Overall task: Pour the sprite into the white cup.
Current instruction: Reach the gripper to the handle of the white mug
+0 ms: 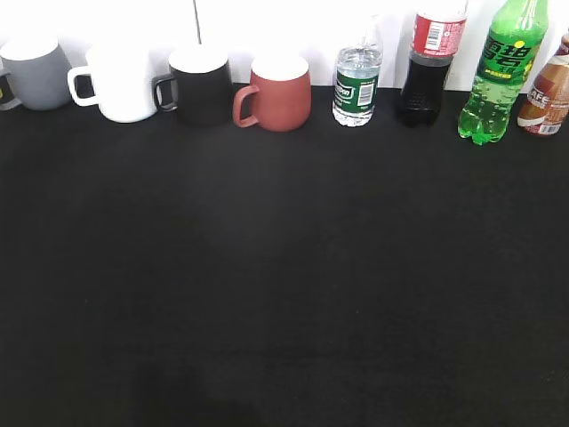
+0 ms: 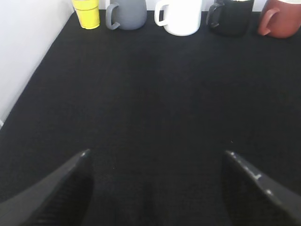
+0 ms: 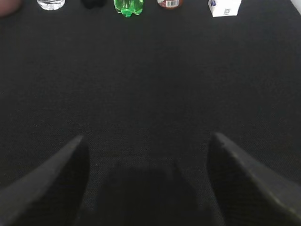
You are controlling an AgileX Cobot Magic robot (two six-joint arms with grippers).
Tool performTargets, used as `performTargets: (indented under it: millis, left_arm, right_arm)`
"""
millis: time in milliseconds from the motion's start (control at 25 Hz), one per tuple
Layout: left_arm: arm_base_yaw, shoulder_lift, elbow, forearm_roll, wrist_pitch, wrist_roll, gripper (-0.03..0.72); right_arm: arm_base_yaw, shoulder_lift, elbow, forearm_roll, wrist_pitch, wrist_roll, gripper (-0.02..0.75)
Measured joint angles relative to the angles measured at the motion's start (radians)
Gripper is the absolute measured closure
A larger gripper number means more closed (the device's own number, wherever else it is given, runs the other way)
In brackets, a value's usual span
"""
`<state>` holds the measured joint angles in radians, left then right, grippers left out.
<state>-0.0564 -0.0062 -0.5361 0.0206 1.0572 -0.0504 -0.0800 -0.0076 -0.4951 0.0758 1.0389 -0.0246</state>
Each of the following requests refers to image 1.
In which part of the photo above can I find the green Sprite bottle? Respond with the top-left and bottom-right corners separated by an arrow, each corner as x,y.
458,0 -> 549,146

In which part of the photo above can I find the Cestbon water bottle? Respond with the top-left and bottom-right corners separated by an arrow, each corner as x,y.
332,15 -> 383,127

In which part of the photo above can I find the brown Nescafe coffee bottle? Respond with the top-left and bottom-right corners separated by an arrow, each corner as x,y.
517,33 -> 568,136

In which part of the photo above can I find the red mug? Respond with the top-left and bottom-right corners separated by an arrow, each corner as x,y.
232,54 -> 312,132

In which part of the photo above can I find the cola bottle red label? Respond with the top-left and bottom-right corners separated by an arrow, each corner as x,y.
397,0 -> 469,126

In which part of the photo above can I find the black mug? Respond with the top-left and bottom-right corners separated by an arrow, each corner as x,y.
151,44 -> 234,126

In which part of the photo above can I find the white mug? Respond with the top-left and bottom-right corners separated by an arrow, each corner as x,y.
67,44 -> 156,124

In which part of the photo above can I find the grey mug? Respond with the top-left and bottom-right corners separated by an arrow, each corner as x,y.
1,35 -> 71,111

